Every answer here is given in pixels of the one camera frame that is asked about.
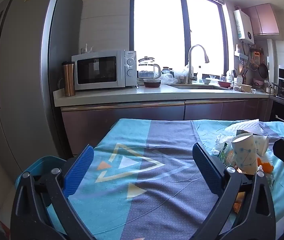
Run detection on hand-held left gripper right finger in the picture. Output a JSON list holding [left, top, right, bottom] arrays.
[[192, 142, 276, 240]]

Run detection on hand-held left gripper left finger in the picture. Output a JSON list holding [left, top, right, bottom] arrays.
[[10, 144, 95, 240]]

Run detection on clear plastic wrapper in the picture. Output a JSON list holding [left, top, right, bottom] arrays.
[[219, 142, 237, 166]]

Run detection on white tissue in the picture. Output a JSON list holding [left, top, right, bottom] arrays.
[[212, 132, 232, 155]]

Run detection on white constellation paper cup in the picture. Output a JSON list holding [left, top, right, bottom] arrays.
[[253, 135, 270, 155], [231, 133, 258, 175]]

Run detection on teal plastic trash bin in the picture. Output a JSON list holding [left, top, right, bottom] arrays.
[[16, 156, 70, 208]]

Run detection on orange peel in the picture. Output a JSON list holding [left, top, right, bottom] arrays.
[[257, 156, 275, 174]]

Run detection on teal grey printed blanket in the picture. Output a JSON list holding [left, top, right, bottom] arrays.
[[46, 119, 284, 240]]

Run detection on white foam net wrap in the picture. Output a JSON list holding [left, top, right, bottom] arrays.
[[225, 120, 266, 133]]

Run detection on hanging black frying pan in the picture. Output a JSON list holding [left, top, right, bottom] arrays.
[[259, 63, 269, 79]]

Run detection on white ceramic bowl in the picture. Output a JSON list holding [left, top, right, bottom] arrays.
[[233, 82, 253, 93]]

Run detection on brown kitchen base cabinets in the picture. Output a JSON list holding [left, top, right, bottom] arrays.
[[61, 97, 270, 155]]

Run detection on copper travel tumbler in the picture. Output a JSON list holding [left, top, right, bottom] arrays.
[[61, 61, 76, 97]]

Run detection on clear plastic bag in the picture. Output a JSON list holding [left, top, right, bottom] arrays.
[[160, 67, 178, 84]]

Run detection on dark red bowl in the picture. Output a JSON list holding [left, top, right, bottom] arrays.
[[143, 78, 162, 88]]

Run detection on silver microwave oven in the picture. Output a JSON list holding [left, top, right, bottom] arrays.
[[71, 50, 137, 91]]

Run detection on steel kitchen faucet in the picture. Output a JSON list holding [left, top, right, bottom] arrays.
[[186, 44, 210, 85]]

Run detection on grey refrigerator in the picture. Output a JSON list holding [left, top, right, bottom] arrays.
[[0, 0, 84, 188]]

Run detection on glass electric kettle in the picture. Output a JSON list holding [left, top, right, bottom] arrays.
[[137, 56, 161, 81]]

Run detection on white water heater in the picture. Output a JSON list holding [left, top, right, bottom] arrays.
[[233, 9, 255, 42]]

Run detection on dark framed window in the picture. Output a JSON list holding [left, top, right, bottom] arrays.
[[130, 0, 228, 81]]

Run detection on pink wall cabinet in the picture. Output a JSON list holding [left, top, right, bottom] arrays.
[[244, 3, 280, 36]]

